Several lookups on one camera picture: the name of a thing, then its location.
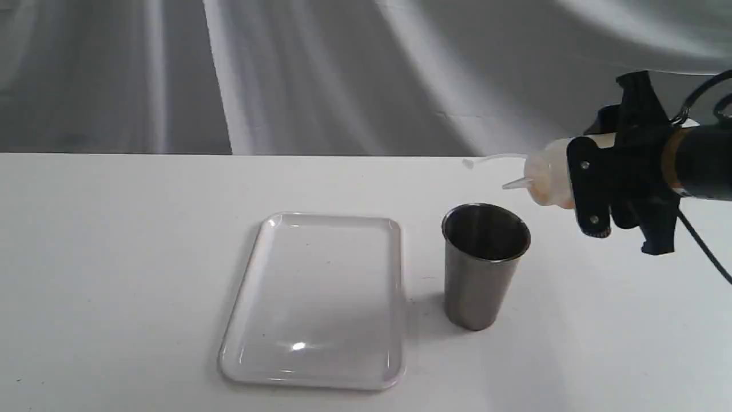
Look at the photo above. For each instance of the white rectangular plastic tray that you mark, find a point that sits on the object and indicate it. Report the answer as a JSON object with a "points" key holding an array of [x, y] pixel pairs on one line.
{"points": [[321, 304]]}

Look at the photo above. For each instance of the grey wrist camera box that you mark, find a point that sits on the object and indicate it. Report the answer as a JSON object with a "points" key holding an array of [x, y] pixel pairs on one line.
{"points": [[589, 168]]}

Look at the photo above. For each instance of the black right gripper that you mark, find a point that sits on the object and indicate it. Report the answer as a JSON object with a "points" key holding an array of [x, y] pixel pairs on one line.
{"points": [[640, 197]]}

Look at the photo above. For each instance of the stainless steel cup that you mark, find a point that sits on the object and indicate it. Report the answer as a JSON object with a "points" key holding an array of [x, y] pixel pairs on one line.
{"points": [[483, 246]]}

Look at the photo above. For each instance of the grey fabric backdrop curtain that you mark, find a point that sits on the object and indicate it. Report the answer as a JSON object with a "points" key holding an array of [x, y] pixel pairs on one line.
{"points": [[338, 78]]}

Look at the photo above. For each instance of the clear plastic squeeze bottle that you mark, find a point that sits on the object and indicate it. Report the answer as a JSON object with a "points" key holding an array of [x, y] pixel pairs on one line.
{"points": [[546, 176]]}

